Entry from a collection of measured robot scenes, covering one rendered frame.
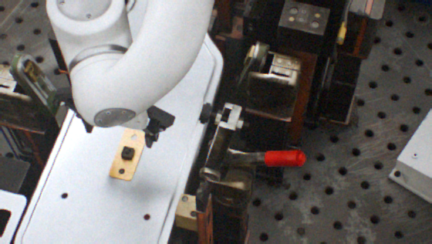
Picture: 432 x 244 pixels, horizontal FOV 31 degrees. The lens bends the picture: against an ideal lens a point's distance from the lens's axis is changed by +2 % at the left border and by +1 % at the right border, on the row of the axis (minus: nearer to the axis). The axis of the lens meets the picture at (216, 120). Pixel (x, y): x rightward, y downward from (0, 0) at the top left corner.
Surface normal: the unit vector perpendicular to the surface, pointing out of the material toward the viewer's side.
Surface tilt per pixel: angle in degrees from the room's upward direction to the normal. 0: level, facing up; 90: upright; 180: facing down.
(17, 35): 0
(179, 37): 61
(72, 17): 6
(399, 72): 0
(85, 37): 90
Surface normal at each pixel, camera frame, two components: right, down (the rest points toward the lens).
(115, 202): -0.01, -0.46
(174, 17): 0.56, 0.18
